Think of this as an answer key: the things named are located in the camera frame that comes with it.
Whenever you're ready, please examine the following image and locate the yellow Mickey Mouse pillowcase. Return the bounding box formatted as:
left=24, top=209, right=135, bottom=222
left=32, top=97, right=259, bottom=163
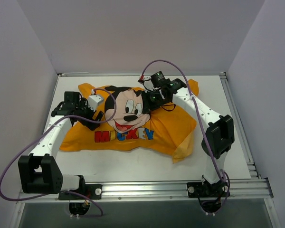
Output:
left=60, top=85, right=197, bottom=163

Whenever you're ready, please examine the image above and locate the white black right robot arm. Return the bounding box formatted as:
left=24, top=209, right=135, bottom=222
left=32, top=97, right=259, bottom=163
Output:
left=139, top=76, right=235, bottom=196

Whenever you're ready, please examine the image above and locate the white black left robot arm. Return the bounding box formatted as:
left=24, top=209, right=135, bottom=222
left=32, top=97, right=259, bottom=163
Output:
left=18, top=91, right=104, bottom=199

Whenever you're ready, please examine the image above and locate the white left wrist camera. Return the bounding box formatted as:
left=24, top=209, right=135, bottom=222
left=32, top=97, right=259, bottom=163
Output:
left=87, top=95, right=104, bottom=111

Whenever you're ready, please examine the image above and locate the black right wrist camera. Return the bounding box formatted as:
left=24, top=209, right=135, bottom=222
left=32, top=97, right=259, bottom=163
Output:
left=151, top=71, right=170, bottom=89

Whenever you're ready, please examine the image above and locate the thin black wire loop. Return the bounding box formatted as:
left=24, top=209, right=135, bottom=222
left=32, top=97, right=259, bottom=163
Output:
left=161, top=102, right=177, bottom=112

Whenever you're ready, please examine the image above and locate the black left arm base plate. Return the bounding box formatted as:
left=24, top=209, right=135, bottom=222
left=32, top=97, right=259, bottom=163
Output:
left=58, top=184, right=103, bottom=200

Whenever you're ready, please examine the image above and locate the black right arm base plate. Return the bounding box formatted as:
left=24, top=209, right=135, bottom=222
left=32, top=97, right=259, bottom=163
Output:
left=186, top=181, right=230, bottom=198

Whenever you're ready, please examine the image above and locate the aluminium right frame rail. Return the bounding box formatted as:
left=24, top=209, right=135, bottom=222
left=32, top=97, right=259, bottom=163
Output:
left=219, top=72, right=261, bottom=179

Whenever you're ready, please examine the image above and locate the aluminium frame rail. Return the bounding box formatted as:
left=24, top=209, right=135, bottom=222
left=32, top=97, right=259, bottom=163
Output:
left=219, top=72, right=261, bottom=179
left=17, top=179, right=274, bottom=204

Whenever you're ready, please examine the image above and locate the aluminium front frame rail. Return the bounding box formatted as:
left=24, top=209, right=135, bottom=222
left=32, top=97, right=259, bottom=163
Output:
left=17, top=179, right=274, bottom=204

